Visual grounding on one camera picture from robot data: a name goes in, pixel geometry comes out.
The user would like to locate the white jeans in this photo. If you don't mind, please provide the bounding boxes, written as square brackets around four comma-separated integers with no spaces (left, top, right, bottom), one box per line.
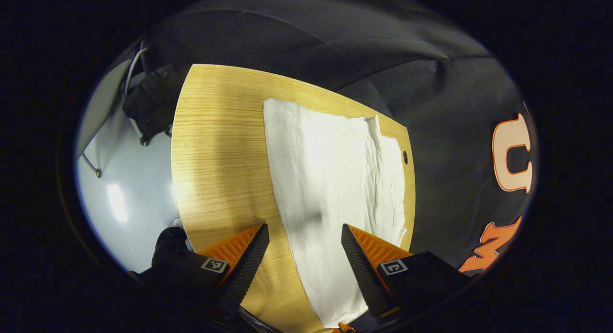
[263,98,408,329]

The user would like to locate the grey metal leg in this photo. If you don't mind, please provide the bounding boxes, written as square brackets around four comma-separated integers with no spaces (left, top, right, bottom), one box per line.
[80,152,102,178]

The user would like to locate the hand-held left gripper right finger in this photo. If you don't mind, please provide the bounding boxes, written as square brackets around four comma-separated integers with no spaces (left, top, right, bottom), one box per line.
[341,223,472,319]

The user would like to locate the black chair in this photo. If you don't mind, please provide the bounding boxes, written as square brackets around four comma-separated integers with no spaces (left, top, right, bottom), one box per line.
[122,41,174,147]

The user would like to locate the black backdrop cloth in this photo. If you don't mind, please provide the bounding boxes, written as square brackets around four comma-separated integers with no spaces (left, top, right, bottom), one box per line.
[139,0,539,276]

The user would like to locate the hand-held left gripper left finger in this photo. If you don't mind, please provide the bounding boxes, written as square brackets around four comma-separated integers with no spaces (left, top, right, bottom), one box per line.
[139,223,270,324]

